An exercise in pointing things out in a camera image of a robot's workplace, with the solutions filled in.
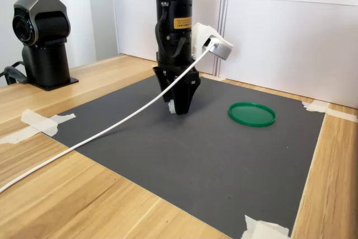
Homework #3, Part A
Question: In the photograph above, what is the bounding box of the round green lid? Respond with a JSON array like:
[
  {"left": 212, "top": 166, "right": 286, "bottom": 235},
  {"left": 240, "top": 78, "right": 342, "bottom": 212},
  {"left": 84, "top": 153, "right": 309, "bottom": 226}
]
[{"left": 227, "top": 101, "right": 277, "bottom": 128}]

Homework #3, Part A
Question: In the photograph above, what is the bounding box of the dark grey mat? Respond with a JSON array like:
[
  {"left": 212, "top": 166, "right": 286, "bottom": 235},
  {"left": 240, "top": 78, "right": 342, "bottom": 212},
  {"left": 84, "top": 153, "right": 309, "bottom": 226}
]
[{"left": 50, "top": 75, "right": 327, "bottom": 239}]

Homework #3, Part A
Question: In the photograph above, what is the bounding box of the clear partition joint strip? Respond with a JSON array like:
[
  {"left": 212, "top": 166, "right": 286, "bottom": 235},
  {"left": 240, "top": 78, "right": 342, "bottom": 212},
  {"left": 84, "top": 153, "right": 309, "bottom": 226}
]
[{"left": 213, "top": 0, "right": 232, "bottom": 79}]

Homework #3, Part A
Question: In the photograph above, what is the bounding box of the white tape piece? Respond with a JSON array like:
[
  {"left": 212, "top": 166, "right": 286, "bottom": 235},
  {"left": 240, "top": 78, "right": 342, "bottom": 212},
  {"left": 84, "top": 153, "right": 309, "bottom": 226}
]
[
  {"left": 302, "top": 99, "right": 331, "bottom": 113},
  {"left": 326, "top": 107, "right": 358, "bottom": 124},
  {"left": 0, "top": 125, "right": 43, "bottom": 146},
  {"left": 241, "top": 214, "right": 290, "bottom": 239},
  {"left": 21, "top": 108, "right": 77, "bottom": 137}
]

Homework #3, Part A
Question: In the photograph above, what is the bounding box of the white camera cable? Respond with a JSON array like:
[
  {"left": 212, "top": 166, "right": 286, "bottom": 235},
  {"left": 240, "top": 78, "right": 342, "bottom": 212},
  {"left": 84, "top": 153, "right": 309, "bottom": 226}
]
[{"left": 0, "top": 40, "right": 219, "bottom": 194}]

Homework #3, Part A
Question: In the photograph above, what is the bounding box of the white grey camera box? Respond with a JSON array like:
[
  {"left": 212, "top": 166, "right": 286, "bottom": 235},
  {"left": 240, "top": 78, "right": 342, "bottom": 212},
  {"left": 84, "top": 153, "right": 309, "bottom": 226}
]
[{"left": 191, "top": 22, "right": 234, "bottom": 61}]

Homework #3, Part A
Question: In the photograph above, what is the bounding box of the black base cable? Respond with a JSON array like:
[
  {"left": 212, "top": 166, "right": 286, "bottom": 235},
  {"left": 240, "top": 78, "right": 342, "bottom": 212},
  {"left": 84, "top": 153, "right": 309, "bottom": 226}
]
[{"left": 0, "top": 60, "right": 29, "bottom": 86}]

